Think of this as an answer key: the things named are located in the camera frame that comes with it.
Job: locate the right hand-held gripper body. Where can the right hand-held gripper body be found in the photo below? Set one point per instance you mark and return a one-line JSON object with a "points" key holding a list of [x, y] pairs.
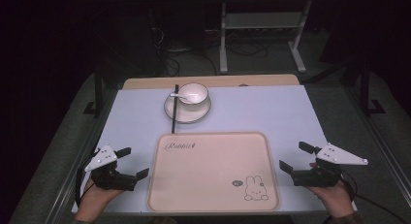
{"points": [[318, 177]]}

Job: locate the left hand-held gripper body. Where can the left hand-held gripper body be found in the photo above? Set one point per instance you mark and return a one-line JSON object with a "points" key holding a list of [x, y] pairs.
{"points": [[110, 180]]}

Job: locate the person's left hand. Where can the person's left hand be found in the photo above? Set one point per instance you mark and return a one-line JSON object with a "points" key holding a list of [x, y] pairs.
{"points": [[93, 199]]}

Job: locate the person's right hand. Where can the person's right hand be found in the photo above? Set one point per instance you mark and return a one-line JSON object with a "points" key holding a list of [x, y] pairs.
{"points": [[336, 198]]}

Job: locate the white table mat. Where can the white table mat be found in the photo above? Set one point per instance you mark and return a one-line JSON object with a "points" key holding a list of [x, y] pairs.
{"points": [[258, 114]]}

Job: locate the black chopsticks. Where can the black chopsticks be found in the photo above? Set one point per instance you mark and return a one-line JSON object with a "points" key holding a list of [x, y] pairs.
{"points": [[174, 120]]}

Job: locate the black metal stand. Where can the black metal stand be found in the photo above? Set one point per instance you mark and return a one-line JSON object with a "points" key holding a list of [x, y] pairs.
{"points": [[365, 94], [98, 94]]}

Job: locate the pink tray with rabbit print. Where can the pink tray with rabbit print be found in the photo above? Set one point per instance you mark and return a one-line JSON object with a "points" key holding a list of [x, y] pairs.
{"points": [[210, 172]]}

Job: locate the white plate with dark rim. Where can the white plate with dark rim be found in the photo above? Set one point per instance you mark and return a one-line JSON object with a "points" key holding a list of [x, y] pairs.
{"points": [[189, 116]]}

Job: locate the white ceramic spoon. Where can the white ceramic spoon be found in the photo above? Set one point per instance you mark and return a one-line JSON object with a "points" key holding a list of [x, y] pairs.
{"points": [[176, 95]]}

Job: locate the white bowl with dark rim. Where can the white bowl with dark rim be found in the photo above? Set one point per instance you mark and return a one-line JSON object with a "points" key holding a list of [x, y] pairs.
{"points": [[201, 99]]}

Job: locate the white metal desk frame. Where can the white metal desk frame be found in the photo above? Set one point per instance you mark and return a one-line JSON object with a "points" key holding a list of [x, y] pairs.
{"points": [[223, 56]]}

